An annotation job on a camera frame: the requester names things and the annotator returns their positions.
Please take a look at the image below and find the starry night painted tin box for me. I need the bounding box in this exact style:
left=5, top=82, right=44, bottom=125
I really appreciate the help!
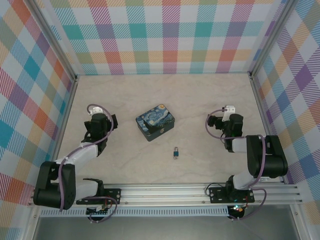
left=135, top=103, right=176, bottom=143

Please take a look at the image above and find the grey metal sheet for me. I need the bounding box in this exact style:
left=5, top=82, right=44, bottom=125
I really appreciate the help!
left=32, top=204, right=301, bottom=240

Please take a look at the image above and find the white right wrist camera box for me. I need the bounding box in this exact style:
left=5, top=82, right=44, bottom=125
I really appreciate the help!
left=222, top=104, right=237, bottom=122

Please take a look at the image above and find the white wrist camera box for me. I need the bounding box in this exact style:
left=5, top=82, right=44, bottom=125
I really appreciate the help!
left=222, top=104, right=237, bottom=122
left=89, top=105, right=104, bottom=117

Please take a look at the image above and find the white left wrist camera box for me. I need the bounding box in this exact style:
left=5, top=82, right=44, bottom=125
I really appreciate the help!
left=89, top=105, right=104, bottom=117

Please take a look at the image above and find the aluminium left side rail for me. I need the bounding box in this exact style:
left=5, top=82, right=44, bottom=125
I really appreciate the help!
left=44, top=74, right=80, bottom=188

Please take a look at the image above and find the aluminium right side rail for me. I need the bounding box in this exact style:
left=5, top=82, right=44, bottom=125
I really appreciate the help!
left=249, top=72, right=288, bottom=186

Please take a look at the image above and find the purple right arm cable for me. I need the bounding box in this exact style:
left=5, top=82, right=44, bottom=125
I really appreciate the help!
left=205, top=107, right=267, bottom=222

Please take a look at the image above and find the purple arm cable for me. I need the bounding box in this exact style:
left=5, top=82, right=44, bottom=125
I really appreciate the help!
left=205, top=107, right=267, bottom=222
left=58, top=103, right=119, bottom=223

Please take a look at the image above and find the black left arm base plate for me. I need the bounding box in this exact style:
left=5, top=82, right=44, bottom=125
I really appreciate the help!
left=76, top=187, right=123, bottom=205

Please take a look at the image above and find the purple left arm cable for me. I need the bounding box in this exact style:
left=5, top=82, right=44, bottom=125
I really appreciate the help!
left=58, top=103, right=119, bottom=223

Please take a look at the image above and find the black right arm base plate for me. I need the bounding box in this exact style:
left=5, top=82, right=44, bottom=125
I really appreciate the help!
left=209, top=186, right=255, bottom=204

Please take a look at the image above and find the aluminium mounting rail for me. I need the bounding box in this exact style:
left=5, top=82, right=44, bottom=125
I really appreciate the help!
left=28, top=183, right=305, bottom=207

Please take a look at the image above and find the white slotted cable duct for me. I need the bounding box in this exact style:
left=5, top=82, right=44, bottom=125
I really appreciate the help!
left=39, top=206, right=230, bottom=218

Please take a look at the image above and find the aluminium right frame post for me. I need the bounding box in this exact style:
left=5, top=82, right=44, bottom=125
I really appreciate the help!
left=249, top=0, right=294, bottom=76

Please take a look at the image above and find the aluminium frame post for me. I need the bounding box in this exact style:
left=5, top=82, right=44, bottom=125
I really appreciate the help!
left=249, top=0, right=294, bottom=76
left=29, top=0, right=80, bottom=83

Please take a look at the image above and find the aluminium left frame post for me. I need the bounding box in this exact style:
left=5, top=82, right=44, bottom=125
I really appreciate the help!
left=29, top=0, right=80, bottom=83

